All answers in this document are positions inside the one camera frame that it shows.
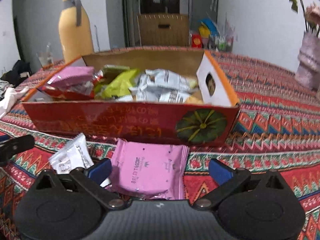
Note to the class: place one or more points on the white crumpled cloth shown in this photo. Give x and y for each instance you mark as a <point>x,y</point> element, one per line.
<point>11,96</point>

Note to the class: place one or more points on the small white snack packet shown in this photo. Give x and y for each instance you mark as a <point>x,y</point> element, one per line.
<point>73,155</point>

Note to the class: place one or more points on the white snack packet with label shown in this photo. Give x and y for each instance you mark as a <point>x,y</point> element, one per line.
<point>165,86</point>

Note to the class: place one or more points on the pink snack packet on table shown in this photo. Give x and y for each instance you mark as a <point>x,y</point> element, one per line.
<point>148,171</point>

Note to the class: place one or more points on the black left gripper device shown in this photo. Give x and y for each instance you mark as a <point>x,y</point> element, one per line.
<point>13,146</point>

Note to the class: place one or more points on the pink snack packet in box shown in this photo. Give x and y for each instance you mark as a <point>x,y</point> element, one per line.
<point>71,76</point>

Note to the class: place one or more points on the yellow thermos jug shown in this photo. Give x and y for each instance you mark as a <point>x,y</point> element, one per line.
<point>74,31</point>

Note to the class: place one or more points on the blue and yellow dustpan set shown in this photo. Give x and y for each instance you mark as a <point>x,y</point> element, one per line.
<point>208,27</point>

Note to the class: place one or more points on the orange cardboard snack box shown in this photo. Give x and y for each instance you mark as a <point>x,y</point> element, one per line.
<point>206,124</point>

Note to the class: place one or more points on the pink ceramic vase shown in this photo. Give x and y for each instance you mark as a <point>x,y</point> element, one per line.
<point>308,70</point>

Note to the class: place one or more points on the wire rack with bottles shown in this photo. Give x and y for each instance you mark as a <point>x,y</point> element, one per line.
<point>221,43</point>

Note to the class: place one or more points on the patterned red tablecloth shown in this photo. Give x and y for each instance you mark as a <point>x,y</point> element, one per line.
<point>278,127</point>

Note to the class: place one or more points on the clear drinking glass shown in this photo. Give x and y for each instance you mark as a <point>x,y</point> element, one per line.
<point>46,57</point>

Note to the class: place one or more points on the red snack packet in box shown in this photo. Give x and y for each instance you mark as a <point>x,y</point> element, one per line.
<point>80,92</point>

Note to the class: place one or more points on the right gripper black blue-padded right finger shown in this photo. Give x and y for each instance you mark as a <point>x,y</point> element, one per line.
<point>252,206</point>

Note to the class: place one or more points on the green snack packet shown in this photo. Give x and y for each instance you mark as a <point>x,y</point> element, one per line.
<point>114,81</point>

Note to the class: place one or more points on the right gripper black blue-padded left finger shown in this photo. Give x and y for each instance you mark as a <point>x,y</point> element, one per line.
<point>67,206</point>

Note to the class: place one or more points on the dried pink roses bouquet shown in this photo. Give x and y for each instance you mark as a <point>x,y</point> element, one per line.
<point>310,15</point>

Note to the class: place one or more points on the red canister on floor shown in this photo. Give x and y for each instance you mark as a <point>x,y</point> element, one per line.
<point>196,41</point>

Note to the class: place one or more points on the brown cardboard box with handle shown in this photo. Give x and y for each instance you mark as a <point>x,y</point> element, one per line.
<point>163,29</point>

